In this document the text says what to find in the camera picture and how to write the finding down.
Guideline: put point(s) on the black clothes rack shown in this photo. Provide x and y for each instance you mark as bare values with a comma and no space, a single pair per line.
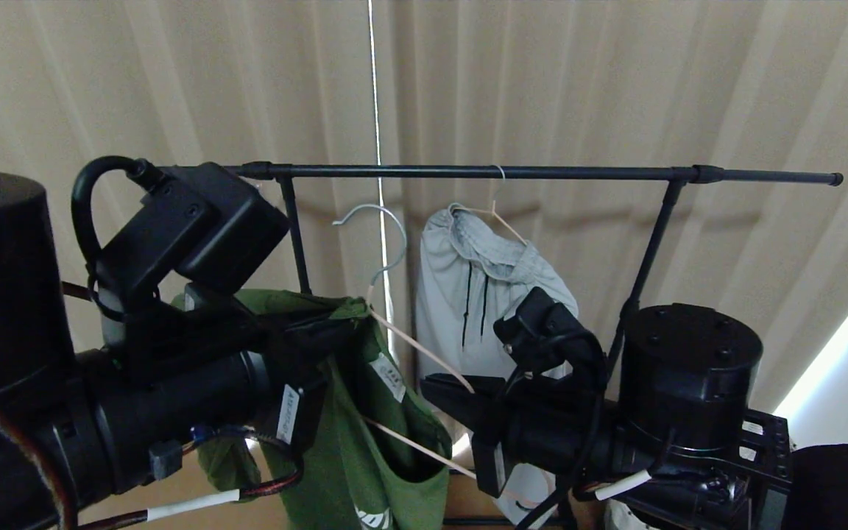
542,172

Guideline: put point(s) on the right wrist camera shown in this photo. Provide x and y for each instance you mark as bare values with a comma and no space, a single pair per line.
542,324

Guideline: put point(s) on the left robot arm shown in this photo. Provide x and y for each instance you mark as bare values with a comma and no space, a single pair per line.
4,294

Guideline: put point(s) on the green shirt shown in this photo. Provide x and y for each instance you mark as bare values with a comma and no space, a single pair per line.
365,471

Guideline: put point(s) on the beige curtain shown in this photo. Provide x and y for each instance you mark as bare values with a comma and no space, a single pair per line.
615,73

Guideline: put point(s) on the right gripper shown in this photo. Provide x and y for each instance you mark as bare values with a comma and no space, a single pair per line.
542,434

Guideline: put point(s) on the pale grey shorts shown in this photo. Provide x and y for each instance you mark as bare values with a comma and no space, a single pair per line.
453,309

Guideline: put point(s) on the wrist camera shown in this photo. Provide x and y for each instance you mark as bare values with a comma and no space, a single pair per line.
203,221
542,324

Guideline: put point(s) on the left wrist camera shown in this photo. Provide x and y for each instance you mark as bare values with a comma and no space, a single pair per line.
203,221

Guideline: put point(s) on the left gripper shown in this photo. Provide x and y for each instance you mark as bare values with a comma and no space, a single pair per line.
188,412

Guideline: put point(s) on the pink clothes hanger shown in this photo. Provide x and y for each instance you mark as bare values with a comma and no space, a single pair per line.
505,224
424,350

